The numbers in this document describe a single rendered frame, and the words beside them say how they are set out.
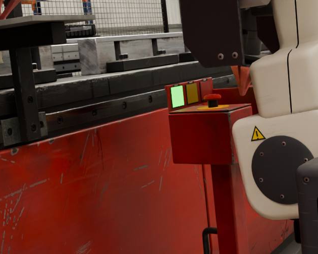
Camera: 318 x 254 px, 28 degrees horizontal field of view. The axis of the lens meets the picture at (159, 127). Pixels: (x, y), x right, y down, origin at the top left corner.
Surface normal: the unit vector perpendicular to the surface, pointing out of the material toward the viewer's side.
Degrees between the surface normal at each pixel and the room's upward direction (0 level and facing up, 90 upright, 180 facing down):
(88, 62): 90
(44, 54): 90
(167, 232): 90
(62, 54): 90
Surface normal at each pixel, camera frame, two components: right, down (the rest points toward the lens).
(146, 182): 0.86, -0.03
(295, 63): -0.57, 0.16
